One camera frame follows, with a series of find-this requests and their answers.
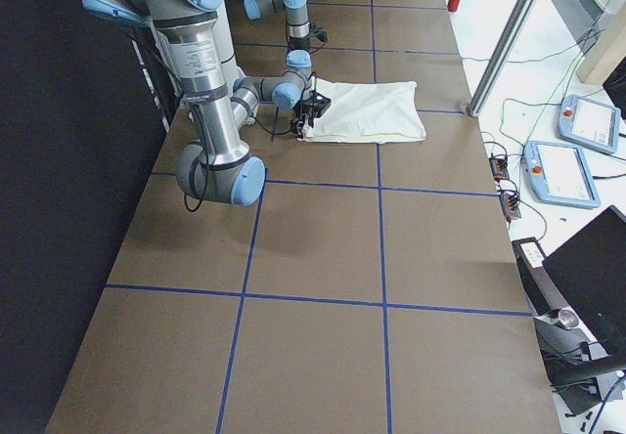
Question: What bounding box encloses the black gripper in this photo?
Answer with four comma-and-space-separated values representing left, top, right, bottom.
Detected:
290, 91, 331, 137

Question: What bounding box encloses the cream long-sleeve cat shirt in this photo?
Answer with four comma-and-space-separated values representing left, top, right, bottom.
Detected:
302, 79, 426, 144

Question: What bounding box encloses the black power strip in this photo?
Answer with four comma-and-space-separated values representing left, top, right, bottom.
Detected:
488, 154, 521, 224

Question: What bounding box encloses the near grey teach pendant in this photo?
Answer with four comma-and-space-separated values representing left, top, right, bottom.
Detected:
522, 141, 601, 209

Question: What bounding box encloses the grey teach pendant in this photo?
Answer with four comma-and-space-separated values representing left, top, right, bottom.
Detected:
558, 94, 621, 154
522, 141, 601, 209

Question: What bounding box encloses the far grey teach pendant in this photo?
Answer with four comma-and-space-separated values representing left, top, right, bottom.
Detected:
558, 94, 621, 154

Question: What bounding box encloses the black box with white label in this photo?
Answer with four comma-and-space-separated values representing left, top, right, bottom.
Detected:
512, 238, 568, 319

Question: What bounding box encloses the black monitor with stand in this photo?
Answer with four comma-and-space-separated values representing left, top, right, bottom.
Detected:
544, 205, 625, 386

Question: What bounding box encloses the shiny metal cylinder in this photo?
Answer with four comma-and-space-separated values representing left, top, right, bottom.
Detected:
534, 308, 580, 330

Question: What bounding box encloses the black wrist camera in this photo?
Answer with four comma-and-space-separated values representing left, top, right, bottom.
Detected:
308, 22, 328, 45

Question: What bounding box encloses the aluminium frame post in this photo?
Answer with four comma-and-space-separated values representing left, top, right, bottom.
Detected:
467, 0, 537, 117

